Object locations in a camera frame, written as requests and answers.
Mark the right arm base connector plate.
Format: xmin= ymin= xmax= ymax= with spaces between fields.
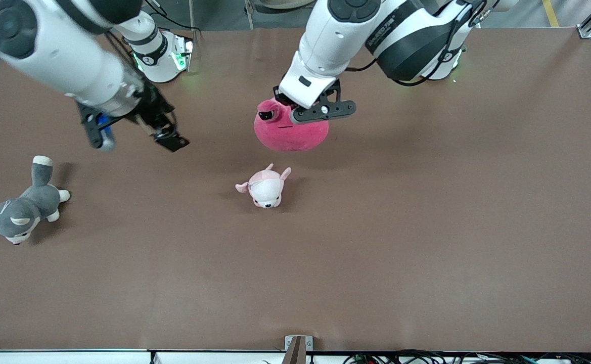
xmin=171 ymin=35 xmax=195 ymax=73

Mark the brown table cover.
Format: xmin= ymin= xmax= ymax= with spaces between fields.
xmin=0 ymin=26 xmax=591 ymax=353

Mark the black right arm base cable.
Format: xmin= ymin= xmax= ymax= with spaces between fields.
xmin=143 ymin=0 xmax=199 ymax=35

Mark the hot pink round plush toy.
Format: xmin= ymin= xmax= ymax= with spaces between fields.
xmin=253 ymin=98 xmax=330 ymax=154

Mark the pink white plush puppy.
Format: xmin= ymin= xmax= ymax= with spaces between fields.
xmin=235 ymin=163 xmax=292 ymax=209

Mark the white table edge rail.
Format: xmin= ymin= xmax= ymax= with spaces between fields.
xmin=0 ymin=348 xmax=591 ymax=364

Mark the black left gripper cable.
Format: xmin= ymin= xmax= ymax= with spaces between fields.
xmin=345 ymin=3 xmax=484 ymax=88

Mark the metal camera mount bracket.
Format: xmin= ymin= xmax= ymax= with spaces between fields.
xmin=282 ymin=335 xmax=314 ymax=364

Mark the grey and white dog plush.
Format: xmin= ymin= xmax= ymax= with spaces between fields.
xmin=0 ymin=155 xmax=71 ymax=246

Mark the tangled black cable bundle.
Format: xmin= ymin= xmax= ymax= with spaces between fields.
xmin=342 ymin=349 xmax=591 ymax=364

